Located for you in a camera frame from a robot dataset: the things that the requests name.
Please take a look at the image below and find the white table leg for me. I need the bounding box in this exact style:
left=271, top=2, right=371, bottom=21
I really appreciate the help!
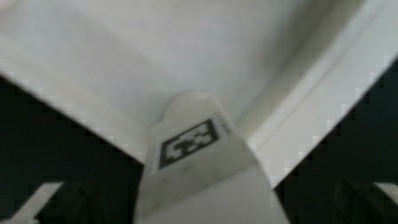
left=133, top=98, right=289, bottom=224

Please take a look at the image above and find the white square tabletop tray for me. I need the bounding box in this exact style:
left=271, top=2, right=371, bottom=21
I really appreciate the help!
left=0, top=0, right=398, bottom=181

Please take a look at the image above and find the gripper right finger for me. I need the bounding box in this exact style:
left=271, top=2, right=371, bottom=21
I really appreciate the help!
left=330, top=180, right=398, bottom=224

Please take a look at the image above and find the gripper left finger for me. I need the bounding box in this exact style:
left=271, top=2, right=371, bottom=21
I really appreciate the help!
left=0, top=182, right=63, bottom=224

